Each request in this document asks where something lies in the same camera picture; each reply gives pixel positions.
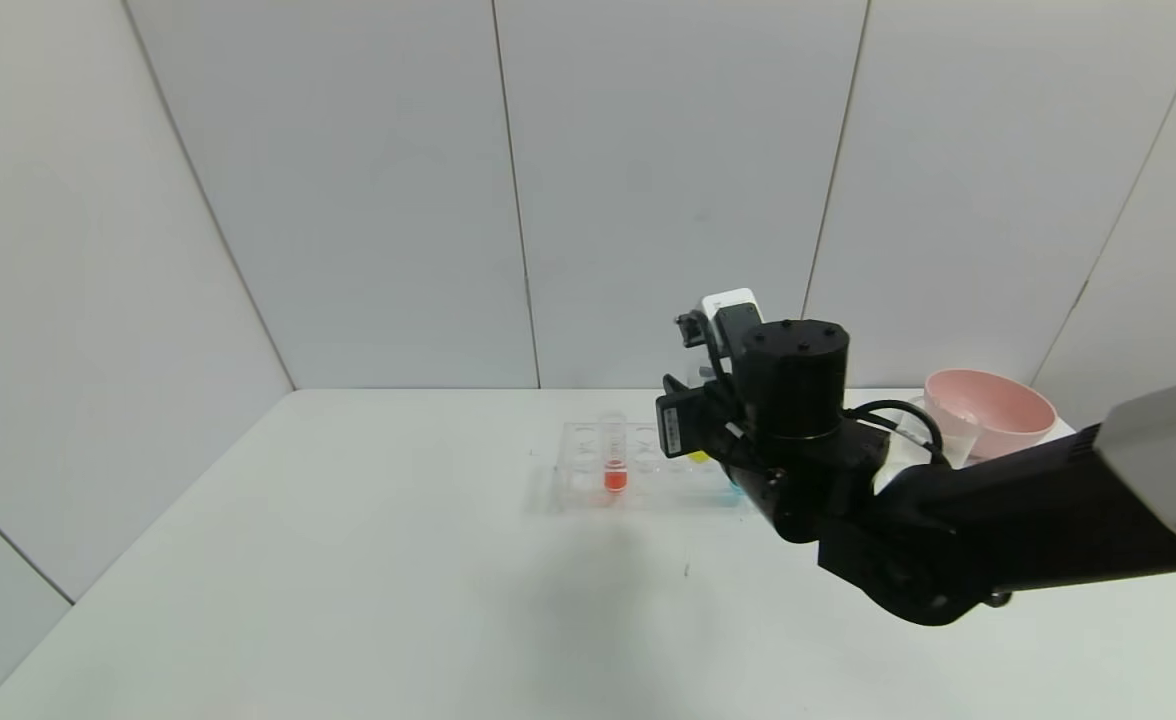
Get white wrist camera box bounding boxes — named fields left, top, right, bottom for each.
left=699, top=287, right=765, bottom=337

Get black camera cable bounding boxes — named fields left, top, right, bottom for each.
left=675, top=311, right=741, bottom=403

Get clear plastic test tube rack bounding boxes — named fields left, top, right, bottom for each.
left=553, top=419, right=774, bottom=514

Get test tube with orange pigment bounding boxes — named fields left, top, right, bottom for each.
left=598, top=411, right=630, bottom=495

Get pink bowl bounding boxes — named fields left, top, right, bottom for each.
left=922, top=368, right=1060, bottom=462

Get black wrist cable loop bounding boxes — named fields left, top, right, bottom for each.
left=842, top=399, right=950, bottom=468

